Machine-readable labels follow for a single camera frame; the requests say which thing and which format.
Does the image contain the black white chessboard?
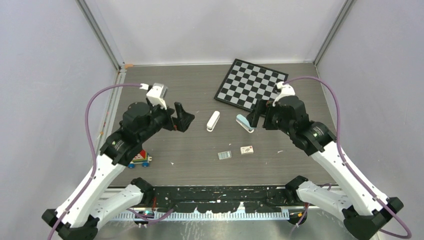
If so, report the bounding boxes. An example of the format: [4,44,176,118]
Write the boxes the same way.
[214,58,289,112]

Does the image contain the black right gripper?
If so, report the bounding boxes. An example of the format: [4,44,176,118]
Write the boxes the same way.
[247,98,294,136]

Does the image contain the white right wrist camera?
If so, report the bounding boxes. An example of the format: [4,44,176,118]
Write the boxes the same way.
[272,81,296,107]

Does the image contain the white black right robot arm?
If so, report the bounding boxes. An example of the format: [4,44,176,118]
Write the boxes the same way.
[246,95,404,240]

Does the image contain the colourful wooden toy car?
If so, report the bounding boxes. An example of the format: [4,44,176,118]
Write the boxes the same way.
[127,149,153,169]

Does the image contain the grey tray of staples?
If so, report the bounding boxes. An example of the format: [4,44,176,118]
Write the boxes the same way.
[217,150,232,160]

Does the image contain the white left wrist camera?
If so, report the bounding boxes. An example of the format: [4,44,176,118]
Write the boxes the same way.
[146,83,168,110]

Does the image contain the right aluminium corner post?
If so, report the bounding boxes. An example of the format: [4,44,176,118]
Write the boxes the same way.
[313,0,357,67]

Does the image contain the aluminium corner post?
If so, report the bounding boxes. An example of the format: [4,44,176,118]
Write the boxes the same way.
[75,0,123,72]
[313,0,357,67]

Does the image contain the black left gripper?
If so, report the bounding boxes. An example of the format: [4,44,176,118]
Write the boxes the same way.
[138,99,194,143]

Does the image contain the left aluminium corner post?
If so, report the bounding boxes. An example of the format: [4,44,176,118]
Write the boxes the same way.
[75,0,123,72]

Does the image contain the small white domino tile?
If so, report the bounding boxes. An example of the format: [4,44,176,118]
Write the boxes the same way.
[240,145,254,155]

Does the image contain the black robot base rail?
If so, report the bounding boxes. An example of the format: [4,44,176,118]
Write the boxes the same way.
[135,185,306,214]

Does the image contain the light blue white stapler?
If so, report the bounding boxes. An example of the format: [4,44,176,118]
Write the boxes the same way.
[235,114,255,134]

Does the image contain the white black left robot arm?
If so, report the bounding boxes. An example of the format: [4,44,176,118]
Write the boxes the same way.
[42,102,195,240]

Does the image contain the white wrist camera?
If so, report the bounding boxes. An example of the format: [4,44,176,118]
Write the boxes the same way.
[272,81,296,107]
[146,83,168,110]

